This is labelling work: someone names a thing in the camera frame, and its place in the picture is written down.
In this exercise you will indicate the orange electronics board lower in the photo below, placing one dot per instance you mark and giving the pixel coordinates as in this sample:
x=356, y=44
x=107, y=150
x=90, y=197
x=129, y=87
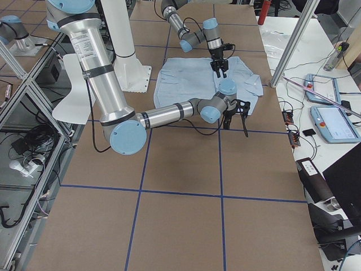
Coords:
x=294, y=138

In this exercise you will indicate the white power strip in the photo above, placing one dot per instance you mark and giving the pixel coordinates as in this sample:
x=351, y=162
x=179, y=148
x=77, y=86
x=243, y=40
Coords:
x=30, y=168

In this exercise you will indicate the aluminium frame post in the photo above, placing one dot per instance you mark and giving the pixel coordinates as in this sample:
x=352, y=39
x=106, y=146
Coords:
x=297, y=33

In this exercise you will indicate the teach pendant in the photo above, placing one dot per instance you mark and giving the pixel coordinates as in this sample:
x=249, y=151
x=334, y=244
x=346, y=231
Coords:
x=324, y=85
x=334, y=125

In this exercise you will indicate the light blue button-up shirt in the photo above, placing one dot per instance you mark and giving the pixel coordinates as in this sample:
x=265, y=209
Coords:
x=181, y=79

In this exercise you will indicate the green capped bottle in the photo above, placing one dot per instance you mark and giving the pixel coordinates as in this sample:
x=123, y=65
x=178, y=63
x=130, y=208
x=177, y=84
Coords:
x=336, y=56

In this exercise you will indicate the white plastic chair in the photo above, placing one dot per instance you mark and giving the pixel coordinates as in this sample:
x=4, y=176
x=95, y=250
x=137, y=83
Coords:
x=75, y=107

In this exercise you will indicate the orange electronics board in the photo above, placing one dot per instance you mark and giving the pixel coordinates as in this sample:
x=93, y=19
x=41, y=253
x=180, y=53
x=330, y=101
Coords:
x=287, y=117
x=294, y=138

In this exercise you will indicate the black box on floor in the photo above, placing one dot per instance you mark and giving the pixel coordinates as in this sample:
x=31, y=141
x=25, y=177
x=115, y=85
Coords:
x=55, y=70

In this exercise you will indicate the lower teach pendant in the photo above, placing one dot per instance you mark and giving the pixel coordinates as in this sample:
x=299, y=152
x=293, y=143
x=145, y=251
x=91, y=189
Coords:
x=334, y=125

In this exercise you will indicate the red fire extinguisher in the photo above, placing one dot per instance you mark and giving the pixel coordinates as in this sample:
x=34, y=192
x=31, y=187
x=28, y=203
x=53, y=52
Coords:
x=264, y=11

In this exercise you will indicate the small black pad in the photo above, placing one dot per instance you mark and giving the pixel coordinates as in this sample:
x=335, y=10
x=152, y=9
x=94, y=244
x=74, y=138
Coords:
x=309, y=132

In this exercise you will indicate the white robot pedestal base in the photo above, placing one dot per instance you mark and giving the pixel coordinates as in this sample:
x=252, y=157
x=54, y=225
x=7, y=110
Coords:
x=132, y=75

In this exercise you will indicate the upper teach pendant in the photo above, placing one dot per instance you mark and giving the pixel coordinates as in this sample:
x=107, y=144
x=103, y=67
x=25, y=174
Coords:
x=324, y=85

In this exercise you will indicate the black monitor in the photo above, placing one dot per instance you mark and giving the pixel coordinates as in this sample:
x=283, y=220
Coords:
x=343, y=179

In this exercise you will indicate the orange electronics board upper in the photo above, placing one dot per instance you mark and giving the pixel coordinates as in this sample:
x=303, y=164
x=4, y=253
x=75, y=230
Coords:
x=287, y=117

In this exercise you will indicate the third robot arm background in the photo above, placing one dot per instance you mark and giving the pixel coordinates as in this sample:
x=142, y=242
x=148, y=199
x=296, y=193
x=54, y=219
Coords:
x=12, y=28

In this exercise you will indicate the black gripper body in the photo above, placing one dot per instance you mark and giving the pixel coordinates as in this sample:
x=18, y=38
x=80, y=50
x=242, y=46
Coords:
x=216, y=54
x=229, y=115

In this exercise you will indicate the black power adapter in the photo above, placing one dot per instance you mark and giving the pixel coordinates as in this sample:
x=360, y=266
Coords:
x=20, y=146

